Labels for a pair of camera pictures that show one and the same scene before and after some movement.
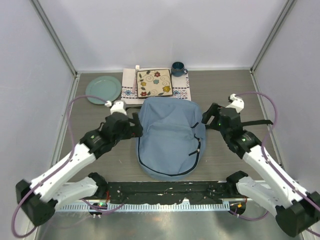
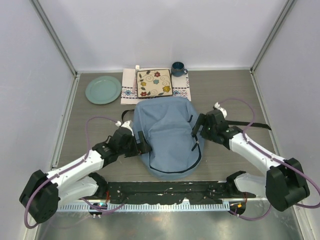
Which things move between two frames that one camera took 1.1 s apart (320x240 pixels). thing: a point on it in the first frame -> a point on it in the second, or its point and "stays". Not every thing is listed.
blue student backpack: [172, 144] stays
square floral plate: [154, 82] stays
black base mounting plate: [193, 192] stays
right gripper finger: [211, 111] -> [200, 121]
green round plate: [105, 87] stays
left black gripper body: [133, 131] -> [129, 150]
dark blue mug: [177, 69] stays
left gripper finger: [136, 118] -> [144, 146]
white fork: [137, 69] stays
